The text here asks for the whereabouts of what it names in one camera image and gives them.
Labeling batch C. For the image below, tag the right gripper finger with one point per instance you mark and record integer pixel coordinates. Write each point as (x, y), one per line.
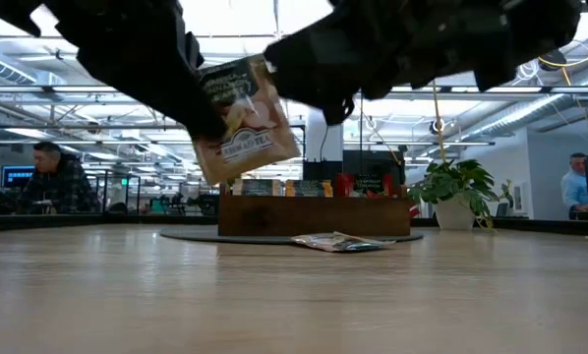
(318, 69)
(338, 115)

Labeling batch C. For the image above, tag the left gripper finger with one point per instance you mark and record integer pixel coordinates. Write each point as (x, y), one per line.
(191, 108)

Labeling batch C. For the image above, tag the red strawberry tea bag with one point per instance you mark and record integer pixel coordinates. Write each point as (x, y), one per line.
(368, 184)

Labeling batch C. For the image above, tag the orange mango tea bag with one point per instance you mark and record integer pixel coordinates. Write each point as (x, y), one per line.
(308, 188)

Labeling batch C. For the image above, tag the wooden tea organizer box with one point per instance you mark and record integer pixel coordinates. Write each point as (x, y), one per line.
(313, 216)

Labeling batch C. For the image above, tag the black cabinet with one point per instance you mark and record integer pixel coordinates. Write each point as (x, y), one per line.
(372, 162)

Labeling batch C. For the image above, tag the grey ceiling pipe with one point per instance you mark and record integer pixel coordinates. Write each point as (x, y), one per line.
(77, 127)

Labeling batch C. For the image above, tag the grey round woven placemat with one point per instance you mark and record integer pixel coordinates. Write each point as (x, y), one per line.
(191, 234)

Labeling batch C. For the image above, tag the person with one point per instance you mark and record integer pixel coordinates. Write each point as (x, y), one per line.
(63, 187)
(574, 189)

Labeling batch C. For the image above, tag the green plant in white pot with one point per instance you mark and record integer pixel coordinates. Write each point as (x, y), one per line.
(453, 216)

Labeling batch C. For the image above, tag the blue lit monitor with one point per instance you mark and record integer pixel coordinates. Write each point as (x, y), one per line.
(17, 175)

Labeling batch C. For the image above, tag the framed picture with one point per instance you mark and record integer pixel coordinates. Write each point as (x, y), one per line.
(519, 196)

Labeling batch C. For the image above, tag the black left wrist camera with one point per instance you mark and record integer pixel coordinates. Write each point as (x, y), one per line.
(194, 49)

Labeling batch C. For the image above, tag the silver ceiling air duct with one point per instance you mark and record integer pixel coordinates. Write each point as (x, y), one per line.
(4, 69)

